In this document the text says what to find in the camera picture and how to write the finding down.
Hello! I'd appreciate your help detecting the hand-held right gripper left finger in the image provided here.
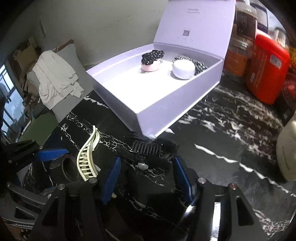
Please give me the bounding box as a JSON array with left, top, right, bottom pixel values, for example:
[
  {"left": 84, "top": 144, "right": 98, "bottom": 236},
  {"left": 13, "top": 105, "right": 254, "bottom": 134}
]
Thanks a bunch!
[{"left": 29, "top": 157, "right": 121, "bottom": 241}]

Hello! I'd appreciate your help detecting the orange jar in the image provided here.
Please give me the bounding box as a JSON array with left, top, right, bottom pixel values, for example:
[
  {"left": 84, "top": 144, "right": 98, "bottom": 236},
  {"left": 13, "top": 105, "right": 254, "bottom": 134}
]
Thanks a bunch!
[{"left": 223, "top": 38, "right": 255, "bottom": 77}]

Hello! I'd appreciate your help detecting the cream hair clip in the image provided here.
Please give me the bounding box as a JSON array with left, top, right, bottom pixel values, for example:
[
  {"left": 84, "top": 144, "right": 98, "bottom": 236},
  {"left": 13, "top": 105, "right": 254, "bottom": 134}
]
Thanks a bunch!
[{"left": 76, "top": 125, "right": 101, "bottom": 181}]

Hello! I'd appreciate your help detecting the white cloth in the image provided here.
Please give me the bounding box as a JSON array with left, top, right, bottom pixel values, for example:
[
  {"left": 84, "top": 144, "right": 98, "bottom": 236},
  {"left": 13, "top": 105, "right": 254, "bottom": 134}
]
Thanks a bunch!
[{"left": 32, "top": 50, "right": 85, "bottom": 109}]

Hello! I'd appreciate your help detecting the green mat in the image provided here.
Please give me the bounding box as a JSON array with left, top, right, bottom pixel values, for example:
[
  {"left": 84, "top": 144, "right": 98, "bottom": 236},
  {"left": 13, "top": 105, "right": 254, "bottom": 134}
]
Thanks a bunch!
[{"left": 18, "top": 111, "right": 58, "bottom": 146}]

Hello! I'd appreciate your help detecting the window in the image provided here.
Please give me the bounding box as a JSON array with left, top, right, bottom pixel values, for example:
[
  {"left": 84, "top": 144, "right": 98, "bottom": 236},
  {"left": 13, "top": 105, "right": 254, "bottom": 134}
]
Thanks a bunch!
[{"left": 0, "top": 65, "right": 26, "bottom": 139}]

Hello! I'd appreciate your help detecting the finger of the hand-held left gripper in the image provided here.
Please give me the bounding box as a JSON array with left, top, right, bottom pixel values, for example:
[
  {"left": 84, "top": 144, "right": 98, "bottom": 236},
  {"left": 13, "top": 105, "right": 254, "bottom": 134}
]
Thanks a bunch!
[
  {"left": 6, "top": 183, "right": 58, "bottom": 205},
  {"left": 5, "top": 140, "right": 69, "bottom": 163}
]

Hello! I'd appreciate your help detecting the white round case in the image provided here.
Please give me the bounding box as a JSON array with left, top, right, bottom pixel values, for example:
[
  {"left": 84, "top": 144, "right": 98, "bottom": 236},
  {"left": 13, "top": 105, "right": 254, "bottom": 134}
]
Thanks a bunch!
[{"left": 172, "top": 60, "right": 196, "bottom": 80}]

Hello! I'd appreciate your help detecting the pink round case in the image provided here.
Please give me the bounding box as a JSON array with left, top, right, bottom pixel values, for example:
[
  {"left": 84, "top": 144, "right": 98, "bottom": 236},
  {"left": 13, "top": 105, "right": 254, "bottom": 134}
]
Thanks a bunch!
[{"left": 141, "top": 59, "right": 161, "bottom": 72}]

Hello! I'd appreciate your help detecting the dark labelled jar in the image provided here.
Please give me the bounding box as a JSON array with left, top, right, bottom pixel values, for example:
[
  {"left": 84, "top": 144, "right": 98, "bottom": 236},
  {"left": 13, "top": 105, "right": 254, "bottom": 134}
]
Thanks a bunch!
[{"left": 233, "top": 3, "right": 258, "bottom": 41}]

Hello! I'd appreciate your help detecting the red canister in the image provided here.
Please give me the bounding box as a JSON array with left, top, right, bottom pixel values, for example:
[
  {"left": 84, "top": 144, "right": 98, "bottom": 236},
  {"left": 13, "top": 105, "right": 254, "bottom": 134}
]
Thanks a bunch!
[{"left": 246, "top": 34, "right": 290, "bottom": 105}]

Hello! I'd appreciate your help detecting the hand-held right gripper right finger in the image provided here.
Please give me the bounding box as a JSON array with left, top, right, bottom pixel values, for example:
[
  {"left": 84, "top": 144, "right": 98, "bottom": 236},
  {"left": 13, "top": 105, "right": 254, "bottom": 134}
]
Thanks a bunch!
[{"left": 174, "top": 157, "right": 264, "bottom": 241}]

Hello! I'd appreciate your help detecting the polka dot scrunchie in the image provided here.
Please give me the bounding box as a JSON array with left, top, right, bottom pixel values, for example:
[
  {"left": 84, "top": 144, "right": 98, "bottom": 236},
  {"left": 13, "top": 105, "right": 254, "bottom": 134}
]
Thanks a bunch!
[{"left": 141, "top": 49, "right": 165, "bottom": 65}]

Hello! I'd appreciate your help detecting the lavender gift box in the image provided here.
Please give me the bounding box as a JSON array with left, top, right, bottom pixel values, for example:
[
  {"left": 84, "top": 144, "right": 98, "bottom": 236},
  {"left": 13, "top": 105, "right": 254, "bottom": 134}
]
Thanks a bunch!
[{"left": 86, "top": 0, "right": 237, "bottom": 139}]

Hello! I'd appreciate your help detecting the white lidded dark jar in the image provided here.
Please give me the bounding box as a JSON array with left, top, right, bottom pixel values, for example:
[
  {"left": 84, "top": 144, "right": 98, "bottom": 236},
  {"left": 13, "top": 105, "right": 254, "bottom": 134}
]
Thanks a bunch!
[{"left": 251, "top": 0, "right": 270, "bottom": 35}]

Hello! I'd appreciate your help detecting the checkered scrunchie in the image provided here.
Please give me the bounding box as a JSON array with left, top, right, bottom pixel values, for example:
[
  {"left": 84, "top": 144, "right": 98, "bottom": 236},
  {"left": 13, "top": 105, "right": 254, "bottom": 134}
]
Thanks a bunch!
[{"left": 173, "top": 54, "right": 208, "bottom": 76}]

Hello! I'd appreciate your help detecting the black hair claw clip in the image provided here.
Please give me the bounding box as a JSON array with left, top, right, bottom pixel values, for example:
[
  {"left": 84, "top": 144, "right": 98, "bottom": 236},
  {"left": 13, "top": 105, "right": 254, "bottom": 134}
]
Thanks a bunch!
[{"left": 131, "top": 138, "right": 179, "bottom": 158}]

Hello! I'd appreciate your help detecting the cream kettle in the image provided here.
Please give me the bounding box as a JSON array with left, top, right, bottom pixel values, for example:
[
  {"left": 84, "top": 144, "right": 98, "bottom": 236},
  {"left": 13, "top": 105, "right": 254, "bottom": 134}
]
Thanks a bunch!
[{"left": 276, "top": 116, "right": 296, "bottom": 182}]

